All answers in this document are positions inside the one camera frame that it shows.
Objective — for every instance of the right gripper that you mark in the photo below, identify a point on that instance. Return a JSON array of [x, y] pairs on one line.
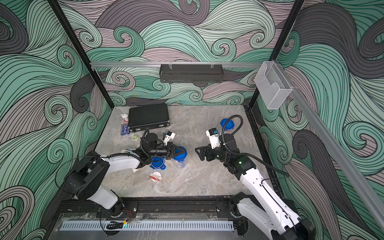
[[204, 149]]

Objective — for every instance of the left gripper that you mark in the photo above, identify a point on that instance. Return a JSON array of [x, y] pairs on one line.
[[172, 155]]

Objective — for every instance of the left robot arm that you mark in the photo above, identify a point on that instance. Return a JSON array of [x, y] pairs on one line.
[[86, 177]]

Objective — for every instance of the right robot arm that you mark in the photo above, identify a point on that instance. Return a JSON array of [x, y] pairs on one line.
[[270, 214]]

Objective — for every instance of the round red white packet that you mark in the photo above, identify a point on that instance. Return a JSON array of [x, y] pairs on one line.
[[156, 177]]

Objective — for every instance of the black ribbed case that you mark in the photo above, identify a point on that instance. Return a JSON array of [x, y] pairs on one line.
[[148, 117]]

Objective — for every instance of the small green round soap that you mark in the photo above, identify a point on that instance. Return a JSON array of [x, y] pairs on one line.
[[135, 137]]

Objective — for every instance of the blue playing card box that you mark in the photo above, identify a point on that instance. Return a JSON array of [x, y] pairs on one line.
[[125, 130]]

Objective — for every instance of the white pink small bottle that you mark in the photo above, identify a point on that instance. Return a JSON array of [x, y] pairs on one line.
[[125, 118]]

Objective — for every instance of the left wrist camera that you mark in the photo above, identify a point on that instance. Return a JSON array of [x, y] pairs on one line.
[[168, 137]]

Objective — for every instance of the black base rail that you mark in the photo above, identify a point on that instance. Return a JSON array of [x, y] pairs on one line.
[[220, 206]]

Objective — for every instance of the black wall shelf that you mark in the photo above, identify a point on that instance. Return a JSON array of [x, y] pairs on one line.
[[191, 74]]

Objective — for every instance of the clear acrylic wall holder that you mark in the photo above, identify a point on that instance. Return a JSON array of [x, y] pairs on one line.
[[273, 84]]

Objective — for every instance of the aluminium wall rail back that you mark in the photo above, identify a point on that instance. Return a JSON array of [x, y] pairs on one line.
[[137, 64]]

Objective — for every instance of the aluminium wall rail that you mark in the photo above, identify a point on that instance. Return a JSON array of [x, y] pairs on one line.
[[305, 96], [137, 64]]

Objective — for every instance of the white perforated cable duct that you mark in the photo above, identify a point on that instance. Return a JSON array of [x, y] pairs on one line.
[[149, 226]]

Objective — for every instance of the aluminium wall rail right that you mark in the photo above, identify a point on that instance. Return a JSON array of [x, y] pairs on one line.
[[305, 96]]

